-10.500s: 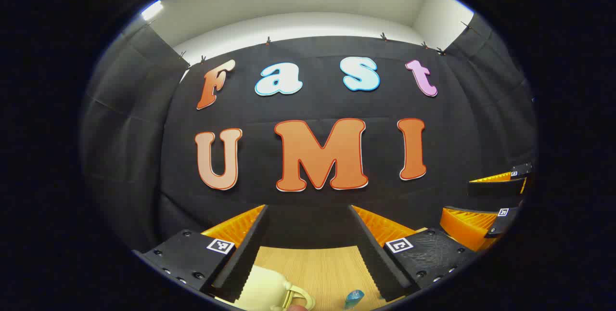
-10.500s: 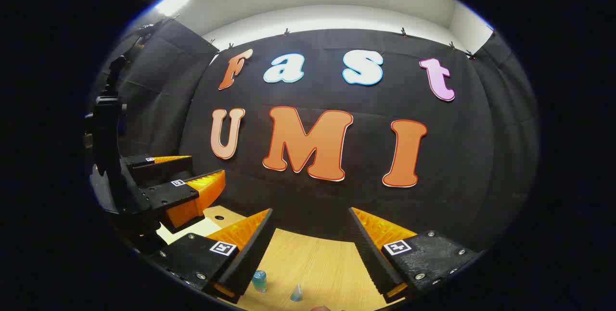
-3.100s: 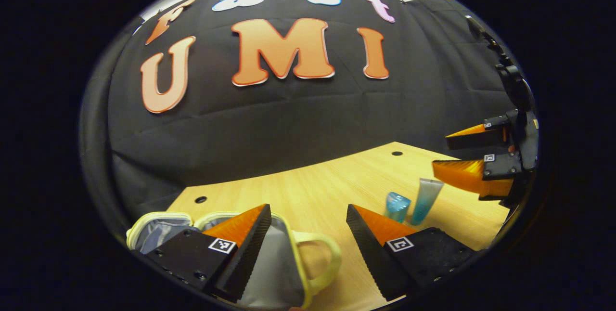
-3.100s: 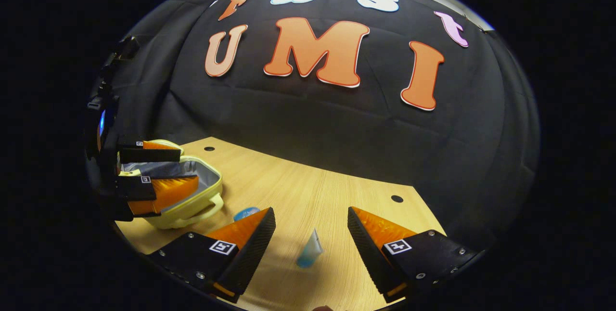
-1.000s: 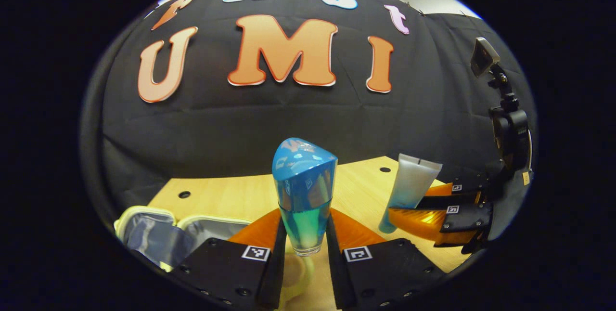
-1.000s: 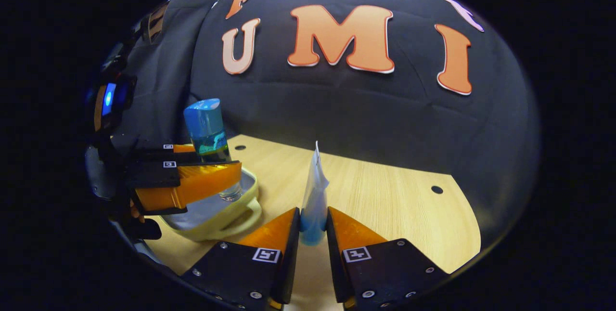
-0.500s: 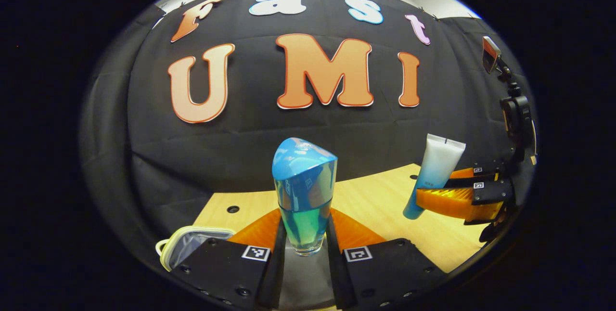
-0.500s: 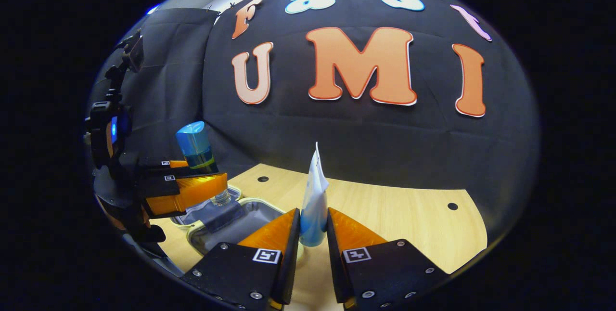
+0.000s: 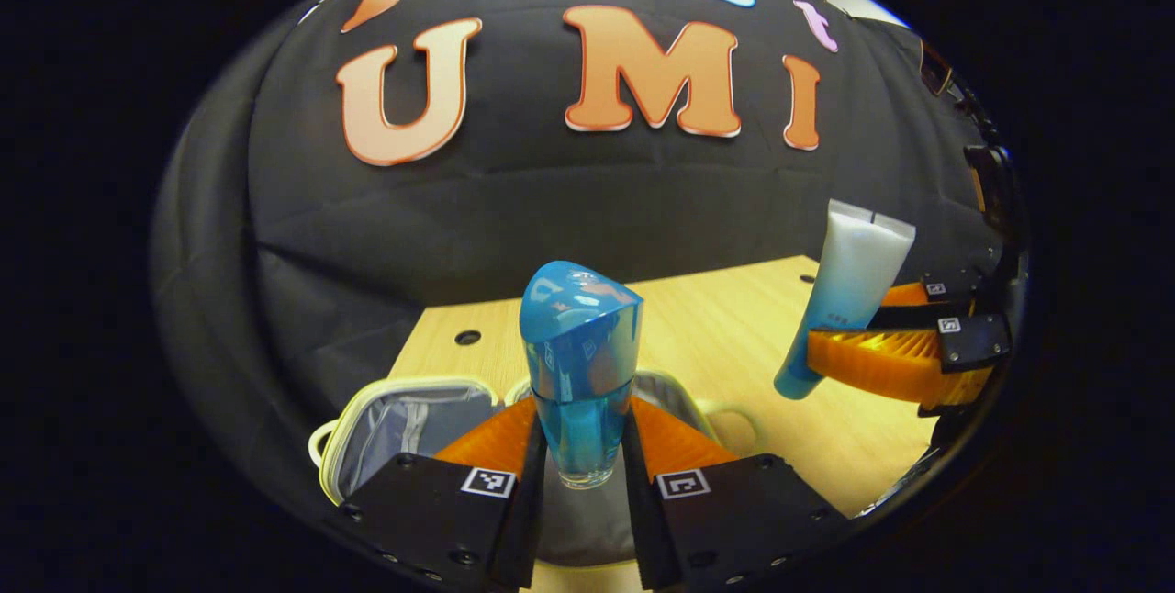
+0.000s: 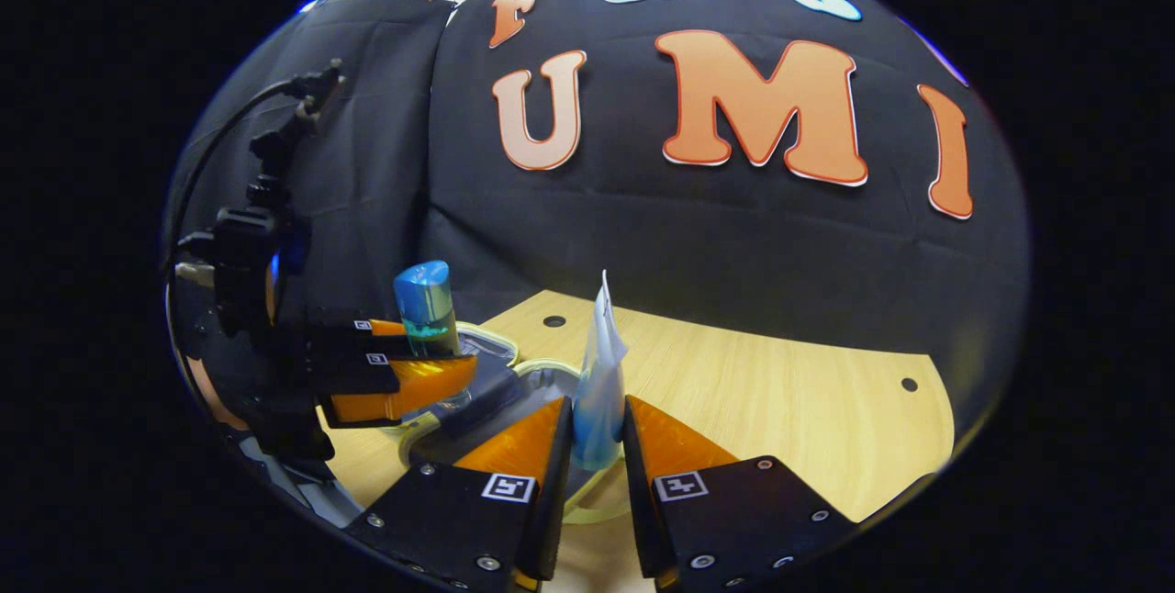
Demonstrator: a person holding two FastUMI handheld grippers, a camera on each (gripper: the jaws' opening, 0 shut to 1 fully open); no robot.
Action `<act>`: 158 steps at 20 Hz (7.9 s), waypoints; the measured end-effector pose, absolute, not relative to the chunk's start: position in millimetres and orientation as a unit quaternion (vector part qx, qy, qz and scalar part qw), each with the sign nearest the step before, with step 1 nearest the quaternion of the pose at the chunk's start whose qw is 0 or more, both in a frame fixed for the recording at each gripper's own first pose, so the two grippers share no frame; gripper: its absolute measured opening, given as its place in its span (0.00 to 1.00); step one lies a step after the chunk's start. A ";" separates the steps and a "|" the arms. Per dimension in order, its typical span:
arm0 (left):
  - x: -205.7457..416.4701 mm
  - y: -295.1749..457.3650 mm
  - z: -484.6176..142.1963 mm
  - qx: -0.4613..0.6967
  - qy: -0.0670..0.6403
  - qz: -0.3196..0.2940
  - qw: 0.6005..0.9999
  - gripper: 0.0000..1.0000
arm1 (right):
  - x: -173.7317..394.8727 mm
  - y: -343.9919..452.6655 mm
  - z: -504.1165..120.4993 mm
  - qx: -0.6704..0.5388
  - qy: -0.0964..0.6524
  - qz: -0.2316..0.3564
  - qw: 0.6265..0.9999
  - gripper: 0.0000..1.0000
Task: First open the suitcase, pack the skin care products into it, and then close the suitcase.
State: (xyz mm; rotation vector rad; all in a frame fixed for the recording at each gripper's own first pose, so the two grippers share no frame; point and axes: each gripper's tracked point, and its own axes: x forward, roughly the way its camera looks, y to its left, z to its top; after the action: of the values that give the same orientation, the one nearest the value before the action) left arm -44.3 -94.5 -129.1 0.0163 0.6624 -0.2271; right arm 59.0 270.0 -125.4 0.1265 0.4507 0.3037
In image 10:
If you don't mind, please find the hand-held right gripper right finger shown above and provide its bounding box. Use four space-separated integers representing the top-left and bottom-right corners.
621 396 860 593

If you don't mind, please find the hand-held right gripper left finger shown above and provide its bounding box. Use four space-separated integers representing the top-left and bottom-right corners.
344 396 576 593

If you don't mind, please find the blue skin care bottle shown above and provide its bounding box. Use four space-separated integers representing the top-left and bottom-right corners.
393 260 475 412

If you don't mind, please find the blue and white tube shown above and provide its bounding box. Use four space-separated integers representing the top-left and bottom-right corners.
570 269 631 474

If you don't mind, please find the black backdrop cloth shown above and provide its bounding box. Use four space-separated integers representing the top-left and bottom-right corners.
165 0 1029 447

